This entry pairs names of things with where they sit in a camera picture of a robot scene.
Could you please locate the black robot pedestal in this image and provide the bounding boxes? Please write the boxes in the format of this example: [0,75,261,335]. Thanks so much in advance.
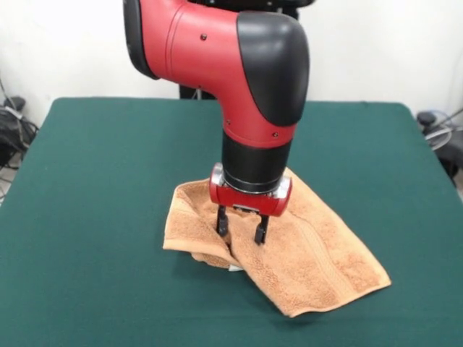
[179,0,315,100]

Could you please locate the orange terry towel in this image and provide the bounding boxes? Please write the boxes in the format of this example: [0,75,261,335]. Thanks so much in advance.
[162,168,392,319]

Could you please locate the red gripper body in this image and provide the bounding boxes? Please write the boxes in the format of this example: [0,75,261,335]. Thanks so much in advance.
[208,180,293,218]

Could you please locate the black stand base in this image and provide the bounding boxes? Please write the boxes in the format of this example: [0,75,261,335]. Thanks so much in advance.
[415,108,463,178]
[0,95,39,169]

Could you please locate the dark green table cloth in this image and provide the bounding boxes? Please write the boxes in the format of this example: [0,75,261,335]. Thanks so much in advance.
[0,96,463,347]

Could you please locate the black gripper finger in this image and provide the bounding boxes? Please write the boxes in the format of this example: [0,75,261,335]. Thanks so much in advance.
[254,215,271,245]
[216,205,229,236]

